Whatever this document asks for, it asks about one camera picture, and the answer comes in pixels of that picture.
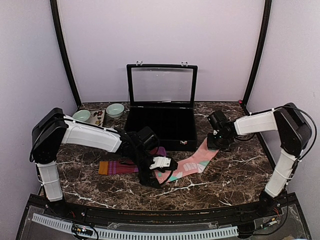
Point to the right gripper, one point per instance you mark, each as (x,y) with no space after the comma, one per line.
(211,144)

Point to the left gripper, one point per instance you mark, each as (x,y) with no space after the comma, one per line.
(149,182)

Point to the pink patterned sock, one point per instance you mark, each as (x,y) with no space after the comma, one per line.
(194,164)

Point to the maroon striped sock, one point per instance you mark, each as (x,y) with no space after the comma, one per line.
(117,167)

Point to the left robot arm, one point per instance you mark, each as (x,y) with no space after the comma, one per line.
(56,128)

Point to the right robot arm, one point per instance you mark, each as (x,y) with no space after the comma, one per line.
(294,132)

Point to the black display case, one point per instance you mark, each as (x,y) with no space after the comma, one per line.
(162,97)

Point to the right celadon bowl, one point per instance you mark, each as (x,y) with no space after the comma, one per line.
(115,110)

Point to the celadon bowl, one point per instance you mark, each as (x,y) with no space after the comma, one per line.
(82,115)
(115,110)

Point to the floral coaster mat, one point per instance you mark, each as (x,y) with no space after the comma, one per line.
(97,117)

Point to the small circuit board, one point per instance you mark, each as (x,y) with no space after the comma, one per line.
(79,230)

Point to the left celadon bowl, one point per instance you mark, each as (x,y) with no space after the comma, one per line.
(82,115)

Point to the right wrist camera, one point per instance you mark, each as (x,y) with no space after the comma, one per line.
(217,120)

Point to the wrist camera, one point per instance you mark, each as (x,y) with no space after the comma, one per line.
(148,138)
(217,120)

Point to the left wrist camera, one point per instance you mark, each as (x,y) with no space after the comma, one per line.
(148,138)

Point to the white slotted cable duct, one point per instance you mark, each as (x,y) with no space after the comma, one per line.
(123,231)

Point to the black front rail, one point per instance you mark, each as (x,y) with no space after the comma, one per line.
(99,214)

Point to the right black frame post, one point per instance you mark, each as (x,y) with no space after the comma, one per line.
(258,52)

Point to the black frame post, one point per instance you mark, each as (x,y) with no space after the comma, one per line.
(63,51)
(258,52)

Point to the left black frame post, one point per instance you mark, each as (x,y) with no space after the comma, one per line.
(63,51)

